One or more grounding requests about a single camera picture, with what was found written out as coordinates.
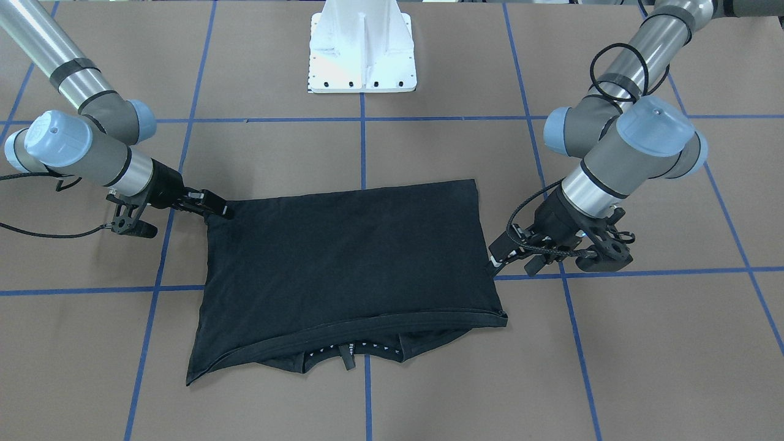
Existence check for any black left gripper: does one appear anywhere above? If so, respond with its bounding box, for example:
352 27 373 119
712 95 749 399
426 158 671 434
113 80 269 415
488 187 592 277

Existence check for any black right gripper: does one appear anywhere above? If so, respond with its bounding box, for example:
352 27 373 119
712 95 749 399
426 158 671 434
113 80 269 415
145 161 233 219

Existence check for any black graphic t-shirt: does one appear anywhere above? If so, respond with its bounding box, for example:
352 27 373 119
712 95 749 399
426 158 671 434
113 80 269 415
186 179 508 383

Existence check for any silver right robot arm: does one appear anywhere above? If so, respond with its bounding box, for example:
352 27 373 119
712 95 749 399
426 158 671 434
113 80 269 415
1 1 232 229

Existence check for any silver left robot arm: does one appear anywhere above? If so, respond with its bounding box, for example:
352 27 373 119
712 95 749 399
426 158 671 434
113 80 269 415
487 1 782 276

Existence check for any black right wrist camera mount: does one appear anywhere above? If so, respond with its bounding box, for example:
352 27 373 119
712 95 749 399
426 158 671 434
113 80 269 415
106 192 159 238

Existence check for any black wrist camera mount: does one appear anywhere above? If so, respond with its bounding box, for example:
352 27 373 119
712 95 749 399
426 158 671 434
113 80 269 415
106 192 159 238
576 207 636 273

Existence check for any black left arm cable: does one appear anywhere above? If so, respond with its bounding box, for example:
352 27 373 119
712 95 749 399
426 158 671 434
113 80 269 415
505 43 671 258

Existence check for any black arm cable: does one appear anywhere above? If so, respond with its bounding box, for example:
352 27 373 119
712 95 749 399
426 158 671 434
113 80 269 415
0 171 114 239
505 43 671 258

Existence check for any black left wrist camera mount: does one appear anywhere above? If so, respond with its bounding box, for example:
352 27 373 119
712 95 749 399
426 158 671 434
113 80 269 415
576 207 636 273

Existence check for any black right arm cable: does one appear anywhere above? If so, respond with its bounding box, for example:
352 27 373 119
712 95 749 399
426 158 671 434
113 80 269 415
0 171 114 239

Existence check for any white pedestal base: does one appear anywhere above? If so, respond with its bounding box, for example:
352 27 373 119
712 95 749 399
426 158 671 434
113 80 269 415
307 1 418 93

